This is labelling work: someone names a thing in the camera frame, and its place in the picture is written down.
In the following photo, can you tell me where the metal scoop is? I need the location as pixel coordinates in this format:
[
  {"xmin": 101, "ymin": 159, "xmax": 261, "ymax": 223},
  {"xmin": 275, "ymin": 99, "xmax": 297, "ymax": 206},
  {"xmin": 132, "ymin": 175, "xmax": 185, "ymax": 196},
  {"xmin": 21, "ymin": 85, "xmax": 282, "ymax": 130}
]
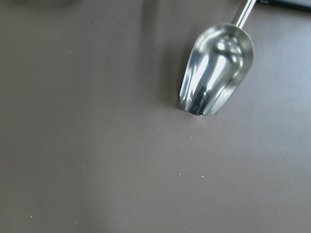
[{"xmin": 179, "ymin": 0, "xmax": 256, "ymax": 117}]

